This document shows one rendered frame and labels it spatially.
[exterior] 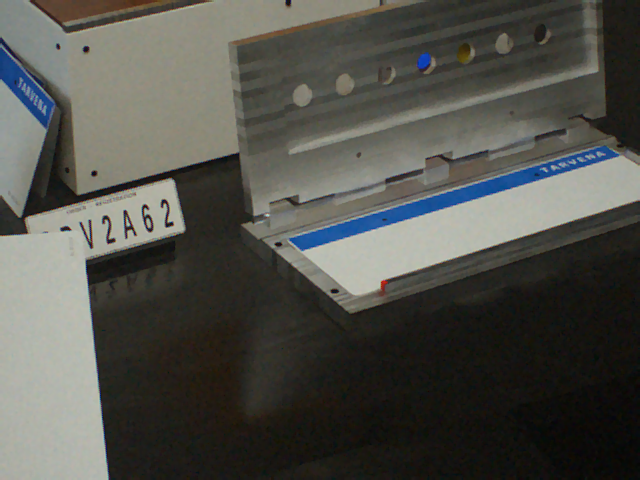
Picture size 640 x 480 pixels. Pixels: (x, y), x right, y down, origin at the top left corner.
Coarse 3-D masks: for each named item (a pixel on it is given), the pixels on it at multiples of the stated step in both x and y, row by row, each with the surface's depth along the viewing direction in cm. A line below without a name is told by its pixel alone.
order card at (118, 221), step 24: (120, 192) 191; (144, 192) 192; (168, 192) 193; (48, 216) 187; (72, 216) 188; (96, 216) 190; (120, 216) 191; (144, 216) 192; (168, 216) 193; (96, 240) 190; (120, 240) 191; (144, 240) 192
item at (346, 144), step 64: (448, 0) 196; (512, 0) 201; (576, 0) 206; (256, 64) 186; (320, 64) 191; (448, 64) 199; (512, 64) 204; (576, 64) 208; (256, 128) 188; (320, 128) 193; (384, 128) 196; (448, 128) 200; (512, 128) 205; (256, 192) 190; (320, 192) 194
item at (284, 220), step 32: (576, 128) 210; (480, 160) 206; (512, 160) 206; (544, 160) 206; (384, 192) 200; (416, 192) 199; (256, 224) 193; (288, 224) 194; (320, 224) 193; (608, 224) 193; (288, 256) 188; (512, 256) 188; (544, 256) 189; (576, 256) 191; (320, 288) 182; (416, 288) 182; (448, 288) 184; (480, 288) 186; (352, 320) 179; (384, 320) 181
